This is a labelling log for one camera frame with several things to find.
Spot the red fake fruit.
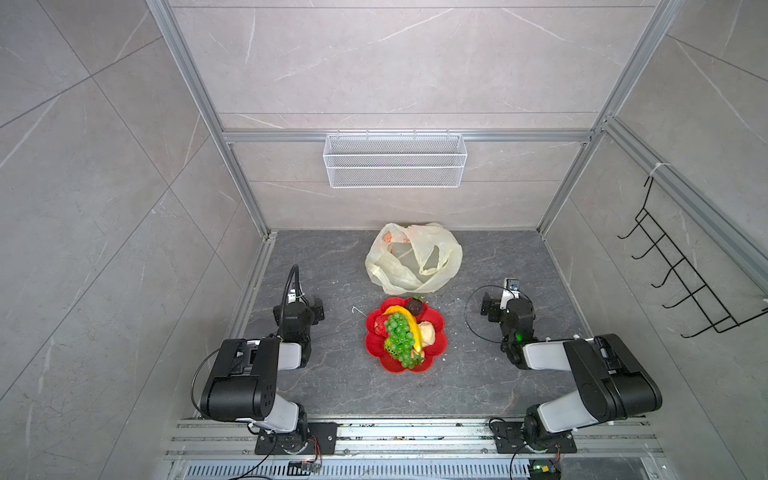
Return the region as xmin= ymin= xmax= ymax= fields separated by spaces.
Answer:
xmin=374 ymin=315 xmax=389 ymax=338

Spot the beige fake fruit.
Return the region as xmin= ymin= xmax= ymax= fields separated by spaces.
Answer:
xmin=418 ymin=321 xmax=436 ymax=348

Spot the yellow fake banana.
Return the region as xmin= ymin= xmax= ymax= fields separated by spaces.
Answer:
xmin=384 ymin=305 xmax=422 ymax=353

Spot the green fake vegetable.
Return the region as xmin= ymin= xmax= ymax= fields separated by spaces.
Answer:
xmin=384 ymin=313 xmax=424 ymax=369

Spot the cream plastic bag orange print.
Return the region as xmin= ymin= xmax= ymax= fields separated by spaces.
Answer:
xmin=365 ymin=223 xmax=463 ymax=296

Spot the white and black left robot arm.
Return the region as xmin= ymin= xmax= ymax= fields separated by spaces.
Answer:
xmin=196 ymin=298 xmax=325 ymax=440

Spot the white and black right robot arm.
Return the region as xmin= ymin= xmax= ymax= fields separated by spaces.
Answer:
xmin=480 ymin=289 xmax=663 ymax=449

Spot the dark brown fake fruit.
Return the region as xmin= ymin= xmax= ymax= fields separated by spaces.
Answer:
xmin=404 ymin=298 xmax=425 ymax=318

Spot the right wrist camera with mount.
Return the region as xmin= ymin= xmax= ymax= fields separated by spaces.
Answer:
xmin=501 ymin=278 xmax=520 ymax=303

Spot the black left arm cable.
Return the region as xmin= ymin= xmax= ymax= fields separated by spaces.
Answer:
xmin=277 ymin=263 xmax=301 ymax=337

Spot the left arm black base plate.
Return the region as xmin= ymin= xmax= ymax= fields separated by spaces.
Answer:
xmin=254 ymin=422 xmax=339 ymax=456

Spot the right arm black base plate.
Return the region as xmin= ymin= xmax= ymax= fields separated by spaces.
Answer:
xmin=488 ymin=419 xmax=577 ymax=454

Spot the white wire mesh basket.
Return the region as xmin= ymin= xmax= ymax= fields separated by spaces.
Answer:
xmin=323 ymin=133 xmax=468 ymax=189

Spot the aluminium rail base frame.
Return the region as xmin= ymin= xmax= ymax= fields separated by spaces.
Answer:
xmin=161 ymin=416 xmax=676 ymax=479

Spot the black wire hook rack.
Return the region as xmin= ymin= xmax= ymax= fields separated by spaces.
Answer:
xmin=617 ymin=176 xmax=767 ymax=339

